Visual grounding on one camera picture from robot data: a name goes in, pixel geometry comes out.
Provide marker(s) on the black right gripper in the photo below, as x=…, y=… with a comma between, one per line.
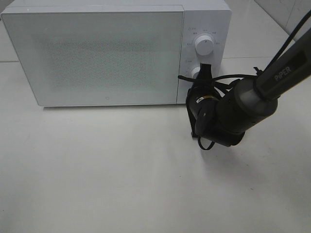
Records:
x=200, y=102

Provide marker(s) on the white timer knob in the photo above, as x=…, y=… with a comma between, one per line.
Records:
x=195, y=72

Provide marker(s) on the white microwave door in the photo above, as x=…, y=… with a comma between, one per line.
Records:
x=92, y=59

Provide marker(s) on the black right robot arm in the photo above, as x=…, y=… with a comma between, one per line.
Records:
x=221, y=113

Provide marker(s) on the upper white power knob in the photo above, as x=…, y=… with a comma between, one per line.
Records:
x=204, y=44

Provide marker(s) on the white microwave oven body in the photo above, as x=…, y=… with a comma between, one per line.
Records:
x=115, y=52

